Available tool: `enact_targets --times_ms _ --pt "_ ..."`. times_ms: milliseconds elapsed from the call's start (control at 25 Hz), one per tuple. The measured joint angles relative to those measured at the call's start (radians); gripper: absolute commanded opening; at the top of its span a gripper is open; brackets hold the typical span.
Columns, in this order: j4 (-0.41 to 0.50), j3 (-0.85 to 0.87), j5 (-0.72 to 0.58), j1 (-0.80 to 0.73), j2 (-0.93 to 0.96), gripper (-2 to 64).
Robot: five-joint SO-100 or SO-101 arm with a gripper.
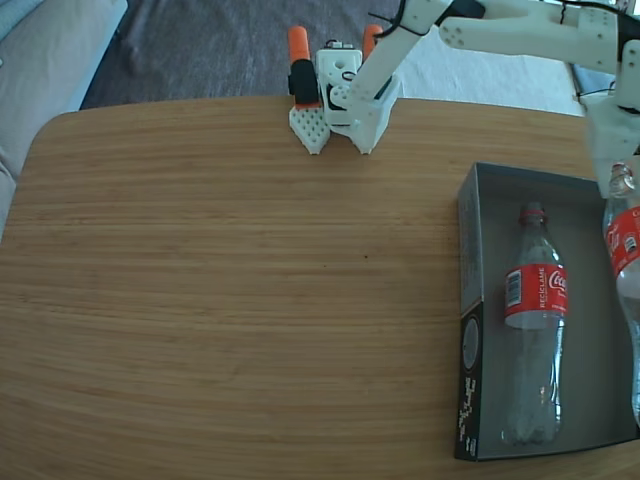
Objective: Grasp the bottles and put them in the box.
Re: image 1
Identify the clear bottle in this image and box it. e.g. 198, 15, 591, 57
602, 162, 640, 429
501, 201, 571, 446

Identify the blue-grey blanket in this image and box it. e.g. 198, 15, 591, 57
542, 0, 640, 126

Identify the orange and black clamp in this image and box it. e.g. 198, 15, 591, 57
362, 23, 386, 57
287, 24, 321, 110

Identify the thick black camera cable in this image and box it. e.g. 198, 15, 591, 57
368, 0, 631, 40

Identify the dark grey rug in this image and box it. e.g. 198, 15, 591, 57
79, 0, 451, 111

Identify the light grey sofa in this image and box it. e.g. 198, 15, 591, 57
394, 9, 589, 119
0, 0, 130, 241

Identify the grey cardboard box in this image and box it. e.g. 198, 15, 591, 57
452, 160, 640, 464

